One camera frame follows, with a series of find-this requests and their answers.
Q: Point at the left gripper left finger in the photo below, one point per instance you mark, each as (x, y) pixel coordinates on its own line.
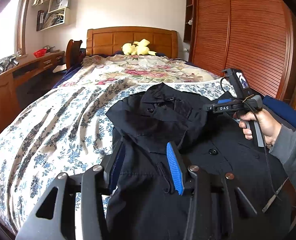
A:
(53, 217)

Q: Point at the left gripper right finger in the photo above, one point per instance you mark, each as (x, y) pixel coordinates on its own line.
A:
(219, 207)

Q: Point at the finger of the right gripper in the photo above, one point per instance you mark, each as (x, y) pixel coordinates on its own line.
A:
(225, 101)

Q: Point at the black double-breasted coat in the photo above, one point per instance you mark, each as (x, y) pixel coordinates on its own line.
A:
(146, 204)

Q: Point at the grey sleeved right forearm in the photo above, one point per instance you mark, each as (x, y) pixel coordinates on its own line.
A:
(284, 149)

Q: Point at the person's right hand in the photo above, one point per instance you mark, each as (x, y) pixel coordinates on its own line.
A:
(269, 126)

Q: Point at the phone mounted on gripper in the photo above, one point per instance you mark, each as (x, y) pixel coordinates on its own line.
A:
(242, 80)

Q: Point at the folded blue garment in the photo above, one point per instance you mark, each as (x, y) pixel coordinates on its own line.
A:
(281, 109)

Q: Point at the wooden louvered wardrobe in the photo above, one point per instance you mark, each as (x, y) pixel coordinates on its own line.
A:
(255, 36)

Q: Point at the blue floral white bedspread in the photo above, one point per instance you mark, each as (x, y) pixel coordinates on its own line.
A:
(66, 130)

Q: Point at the yellow plush toy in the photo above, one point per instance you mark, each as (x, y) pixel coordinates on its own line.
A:
(137, 48)

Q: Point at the pink floral quilt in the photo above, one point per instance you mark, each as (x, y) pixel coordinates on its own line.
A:
(98, 70)

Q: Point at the long wooden desk cabinet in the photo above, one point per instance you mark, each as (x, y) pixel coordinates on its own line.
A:
(28, 67)

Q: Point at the wooden bed headboard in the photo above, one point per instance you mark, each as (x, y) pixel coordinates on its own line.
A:
(109, 40)

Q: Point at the wooden chair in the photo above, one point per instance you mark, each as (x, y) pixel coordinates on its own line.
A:
(73, 53)

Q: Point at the white wall shelf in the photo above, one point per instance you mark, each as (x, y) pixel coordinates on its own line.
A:
(53, 14)

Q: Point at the window with wooden frame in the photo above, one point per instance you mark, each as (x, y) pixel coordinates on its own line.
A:
(3, 25)

